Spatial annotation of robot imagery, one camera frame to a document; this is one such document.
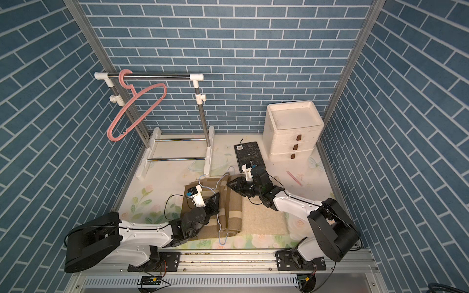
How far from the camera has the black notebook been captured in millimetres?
1071

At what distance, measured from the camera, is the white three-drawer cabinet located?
0.93 m

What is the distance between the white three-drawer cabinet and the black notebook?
0.07 m
